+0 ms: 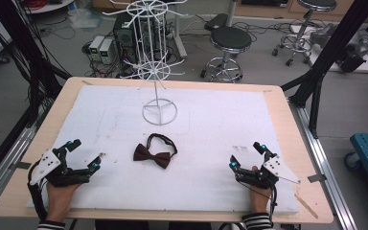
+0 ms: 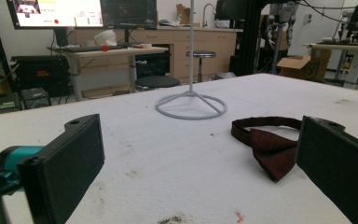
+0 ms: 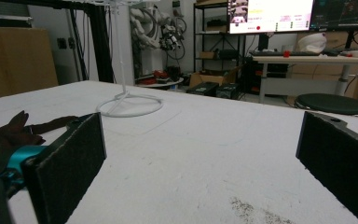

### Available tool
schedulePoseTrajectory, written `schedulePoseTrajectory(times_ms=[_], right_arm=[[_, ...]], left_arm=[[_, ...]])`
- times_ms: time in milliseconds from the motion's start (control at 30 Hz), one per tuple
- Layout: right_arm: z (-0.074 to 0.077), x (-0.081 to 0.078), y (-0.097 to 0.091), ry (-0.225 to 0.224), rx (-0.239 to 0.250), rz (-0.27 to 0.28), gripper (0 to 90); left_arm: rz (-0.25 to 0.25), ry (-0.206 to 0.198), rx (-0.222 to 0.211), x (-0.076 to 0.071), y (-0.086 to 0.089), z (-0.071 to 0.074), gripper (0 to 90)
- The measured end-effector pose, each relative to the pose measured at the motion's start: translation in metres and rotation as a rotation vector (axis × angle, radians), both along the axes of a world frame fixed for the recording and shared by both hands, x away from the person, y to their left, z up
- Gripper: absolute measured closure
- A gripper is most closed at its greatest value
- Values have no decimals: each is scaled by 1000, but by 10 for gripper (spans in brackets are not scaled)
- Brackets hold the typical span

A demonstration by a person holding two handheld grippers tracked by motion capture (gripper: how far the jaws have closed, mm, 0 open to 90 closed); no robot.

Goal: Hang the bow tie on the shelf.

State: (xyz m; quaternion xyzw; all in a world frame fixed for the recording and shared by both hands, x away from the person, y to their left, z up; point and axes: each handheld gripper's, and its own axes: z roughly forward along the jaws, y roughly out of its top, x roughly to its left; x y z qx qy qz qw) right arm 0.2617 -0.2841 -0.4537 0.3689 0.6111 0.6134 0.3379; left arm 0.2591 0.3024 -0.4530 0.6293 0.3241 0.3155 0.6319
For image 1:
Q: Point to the white foam mat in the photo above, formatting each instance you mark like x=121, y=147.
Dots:
x=185, y=191

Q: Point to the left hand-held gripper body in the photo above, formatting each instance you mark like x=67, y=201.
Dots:
x=55, y=175

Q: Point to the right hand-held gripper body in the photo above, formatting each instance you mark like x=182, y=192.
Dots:
x=270, y=174

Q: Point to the person's left hand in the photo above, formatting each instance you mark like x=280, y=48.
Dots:
x=59, y=199

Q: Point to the grey tape piece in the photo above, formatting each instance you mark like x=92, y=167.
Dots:
x=23, y=165
x=317, y=178

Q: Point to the clear plastic bag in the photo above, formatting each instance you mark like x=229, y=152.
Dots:
x=84, y=17

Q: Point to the black metal frame post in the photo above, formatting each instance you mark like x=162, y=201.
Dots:
x=332, y=48
x=12, y=28

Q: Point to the black computer tower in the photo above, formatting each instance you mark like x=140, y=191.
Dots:
x=126, y=35

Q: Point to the dark red bow tie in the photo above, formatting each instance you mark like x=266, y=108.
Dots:
x=155, y=155

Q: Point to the white bench power supply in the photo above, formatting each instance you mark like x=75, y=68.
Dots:
x=95, y=46
x=106, y=51

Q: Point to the black round stool chrome base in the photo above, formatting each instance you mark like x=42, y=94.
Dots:
x=230, y=40
x=316, y=4

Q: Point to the thin wooden stick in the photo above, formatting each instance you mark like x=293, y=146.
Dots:
x=306, y=206

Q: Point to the aluminium rail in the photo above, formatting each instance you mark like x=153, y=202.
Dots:
x=326, y=166
x=9, y=159

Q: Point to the grey machine on white board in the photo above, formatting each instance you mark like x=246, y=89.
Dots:
x=348, y=51

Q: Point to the person's right hand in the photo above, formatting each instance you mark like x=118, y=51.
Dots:
x=260, y=199

